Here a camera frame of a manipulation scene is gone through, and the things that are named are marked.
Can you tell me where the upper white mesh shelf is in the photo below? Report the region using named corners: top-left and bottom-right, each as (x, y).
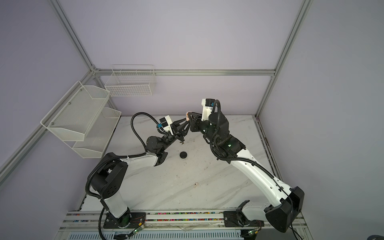
top-left (41, 81), bottom-right (110, 142)

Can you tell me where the white wire basket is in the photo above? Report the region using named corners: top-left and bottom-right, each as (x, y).
top-left (105, 65), bottom-right (157, 97)

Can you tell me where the lower white mesh shelf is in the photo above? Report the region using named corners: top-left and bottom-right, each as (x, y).
top-left (72, 108), bottom-right (121, 159)

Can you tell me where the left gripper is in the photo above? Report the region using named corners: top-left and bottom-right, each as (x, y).
top-left (160, 117), bottom-right (190, 152)

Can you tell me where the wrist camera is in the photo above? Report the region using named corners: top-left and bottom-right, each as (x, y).
top-left (202, 99), bottom-right (215, 121)
top-left (158, 115), bottom-right (174, 135)

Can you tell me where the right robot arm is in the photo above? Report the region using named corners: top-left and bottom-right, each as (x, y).
top-left (187, 99), bottom-right (305, 233)

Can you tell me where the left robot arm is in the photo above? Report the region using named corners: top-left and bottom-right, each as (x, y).
top-left (85, 116), bottom-right (190, 228)

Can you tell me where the white mesh shelf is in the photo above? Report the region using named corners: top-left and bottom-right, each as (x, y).
top-left (72, 108), bottom-right (121, 159)
top-left (41, 81), bottom-right (110, 142)

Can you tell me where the aluminium frame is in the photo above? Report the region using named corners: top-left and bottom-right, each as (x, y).
top-left (1, 1), bottom-right (313, 189)

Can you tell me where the black earbud charging case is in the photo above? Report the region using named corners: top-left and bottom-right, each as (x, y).
top-left (180, 152), bottom-right (188, 159)

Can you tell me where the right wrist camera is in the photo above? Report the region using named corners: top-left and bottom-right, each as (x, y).
top-left (202, 99), bottom-right (215, 121)

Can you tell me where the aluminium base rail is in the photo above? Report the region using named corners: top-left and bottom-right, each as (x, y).
top-left (55, 210), bottom-right (313, 240)

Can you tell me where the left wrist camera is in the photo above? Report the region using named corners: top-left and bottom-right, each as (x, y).
top-left (158, 115), bottom-right (174, 135)

